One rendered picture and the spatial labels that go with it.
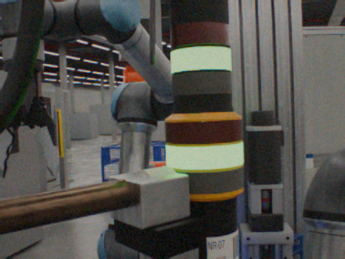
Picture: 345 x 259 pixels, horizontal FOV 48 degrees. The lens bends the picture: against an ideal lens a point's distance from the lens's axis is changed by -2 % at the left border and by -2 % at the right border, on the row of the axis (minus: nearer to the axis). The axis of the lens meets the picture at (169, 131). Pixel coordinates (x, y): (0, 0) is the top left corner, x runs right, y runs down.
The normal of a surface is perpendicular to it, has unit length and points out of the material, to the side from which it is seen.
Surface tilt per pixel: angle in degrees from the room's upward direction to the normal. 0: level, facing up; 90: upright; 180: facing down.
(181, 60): 90
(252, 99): 90
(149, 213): 90
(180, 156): 90
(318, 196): 75
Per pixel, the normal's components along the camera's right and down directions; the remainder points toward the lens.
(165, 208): 0.63, 0.01
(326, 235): -0.51, -0.20
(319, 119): 0.07, 0.04
